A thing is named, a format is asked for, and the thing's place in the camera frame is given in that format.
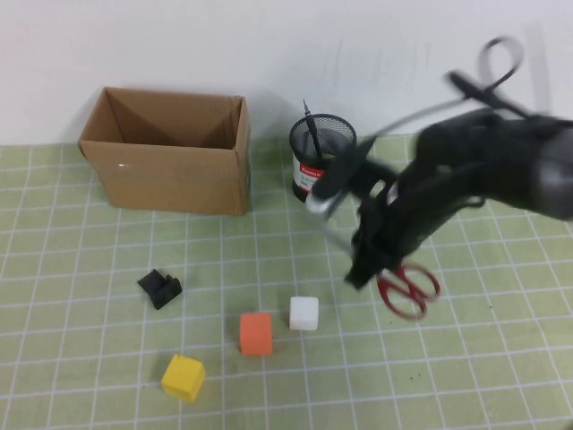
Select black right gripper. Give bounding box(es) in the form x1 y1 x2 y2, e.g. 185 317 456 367
343 169 449 290

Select red handled scissors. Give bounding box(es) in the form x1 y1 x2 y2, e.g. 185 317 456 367
318 221 442 320

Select black pen-shaped craft tool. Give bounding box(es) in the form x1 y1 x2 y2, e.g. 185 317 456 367
302 99 322 159

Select white cube block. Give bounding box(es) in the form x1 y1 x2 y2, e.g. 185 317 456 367
288 296 321 331

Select black mesh pen holder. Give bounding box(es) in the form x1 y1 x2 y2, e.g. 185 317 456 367
288 114 358 203

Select orange cube block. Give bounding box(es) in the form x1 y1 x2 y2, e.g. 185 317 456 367
239 312 274 357

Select brown cardboard box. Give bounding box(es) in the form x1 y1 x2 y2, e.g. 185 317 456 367
78 86 252 217

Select yellow cube block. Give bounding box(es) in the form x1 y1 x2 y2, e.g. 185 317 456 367
160 353 207 401

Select green checked tablecloth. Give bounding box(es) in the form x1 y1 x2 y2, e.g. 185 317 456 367
0 133 573 430

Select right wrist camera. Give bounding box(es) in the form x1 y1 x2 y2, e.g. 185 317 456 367
306 141 373 217

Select grey camera cable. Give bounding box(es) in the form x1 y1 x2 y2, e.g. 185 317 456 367
357 35 527 149

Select black plastic bracket part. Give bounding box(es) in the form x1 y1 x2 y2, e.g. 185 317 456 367
136 268 184 311

